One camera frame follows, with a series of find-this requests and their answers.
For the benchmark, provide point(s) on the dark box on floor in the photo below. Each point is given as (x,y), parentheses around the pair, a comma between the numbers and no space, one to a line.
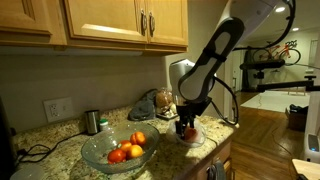
(296,116)

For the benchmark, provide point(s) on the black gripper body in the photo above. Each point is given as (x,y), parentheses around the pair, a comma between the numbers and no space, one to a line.
(193,108)

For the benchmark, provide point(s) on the bright orange peach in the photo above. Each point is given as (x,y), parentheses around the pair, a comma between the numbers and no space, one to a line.
(191,134)

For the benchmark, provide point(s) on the clear bag of bread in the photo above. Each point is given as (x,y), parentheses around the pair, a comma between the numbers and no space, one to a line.
(162,98)

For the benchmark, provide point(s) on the round glass lid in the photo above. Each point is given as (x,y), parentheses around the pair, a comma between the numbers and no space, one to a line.
(26,173)

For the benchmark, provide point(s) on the stainless steel cup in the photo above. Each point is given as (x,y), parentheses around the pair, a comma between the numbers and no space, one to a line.
(91,121)

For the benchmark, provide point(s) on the yellow orange peach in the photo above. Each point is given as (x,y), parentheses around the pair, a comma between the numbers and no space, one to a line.
(135,151)

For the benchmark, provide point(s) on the red bicycle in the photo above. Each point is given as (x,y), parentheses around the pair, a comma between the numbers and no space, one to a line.
(278,49)

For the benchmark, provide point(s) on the black kitchen appliance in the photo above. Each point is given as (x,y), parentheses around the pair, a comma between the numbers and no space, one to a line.
(5,140)

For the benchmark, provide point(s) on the wooden drawer front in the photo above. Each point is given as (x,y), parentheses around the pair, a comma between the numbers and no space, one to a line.
(224,153)

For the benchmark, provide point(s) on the large glass bowl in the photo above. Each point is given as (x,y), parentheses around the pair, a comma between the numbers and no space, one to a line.
(100,150)

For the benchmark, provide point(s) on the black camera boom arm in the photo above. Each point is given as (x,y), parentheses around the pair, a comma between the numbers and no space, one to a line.
(283,86)

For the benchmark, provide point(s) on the grey striped hanging towel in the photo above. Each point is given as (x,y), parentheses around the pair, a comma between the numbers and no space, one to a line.
(216,171)

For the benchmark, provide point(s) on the white bottle green cap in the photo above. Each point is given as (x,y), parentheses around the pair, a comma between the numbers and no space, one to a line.
(104,126)

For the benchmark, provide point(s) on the round ceiling light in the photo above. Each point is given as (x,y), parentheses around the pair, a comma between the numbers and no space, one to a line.
(295,29)
(280,9)

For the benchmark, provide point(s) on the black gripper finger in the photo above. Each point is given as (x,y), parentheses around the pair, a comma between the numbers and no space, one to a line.
(190,121)
(179,128)

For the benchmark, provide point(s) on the small dark tray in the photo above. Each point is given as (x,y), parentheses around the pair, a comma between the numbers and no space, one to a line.
(165,116)

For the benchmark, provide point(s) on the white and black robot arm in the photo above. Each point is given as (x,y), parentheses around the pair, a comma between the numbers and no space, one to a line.
(206,63)

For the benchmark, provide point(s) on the black stereo camera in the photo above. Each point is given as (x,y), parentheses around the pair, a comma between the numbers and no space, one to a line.
(263,64)

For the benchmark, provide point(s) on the white floor rug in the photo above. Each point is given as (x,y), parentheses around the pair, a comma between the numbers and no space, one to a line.
(276,101)

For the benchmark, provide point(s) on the orange red peach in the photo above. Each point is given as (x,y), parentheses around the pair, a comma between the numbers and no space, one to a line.
(125,145)
(138,138)

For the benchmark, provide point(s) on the white wall outlet plate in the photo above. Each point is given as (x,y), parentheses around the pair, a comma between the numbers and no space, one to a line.
(58,109)

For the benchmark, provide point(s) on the light wooden board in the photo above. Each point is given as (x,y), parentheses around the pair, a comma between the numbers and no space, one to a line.
(308,170)

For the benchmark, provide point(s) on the white appliance with blue light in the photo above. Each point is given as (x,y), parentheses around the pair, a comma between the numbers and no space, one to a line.
(311,148)

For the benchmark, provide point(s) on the deep red peach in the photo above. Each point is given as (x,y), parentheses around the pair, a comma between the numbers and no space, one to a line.
(116,155)

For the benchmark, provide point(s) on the clear plastic bag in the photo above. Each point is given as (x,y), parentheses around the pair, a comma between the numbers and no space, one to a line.
(201,136)

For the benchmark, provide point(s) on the crumpled grey cloth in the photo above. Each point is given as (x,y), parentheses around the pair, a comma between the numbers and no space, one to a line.
(143,108)

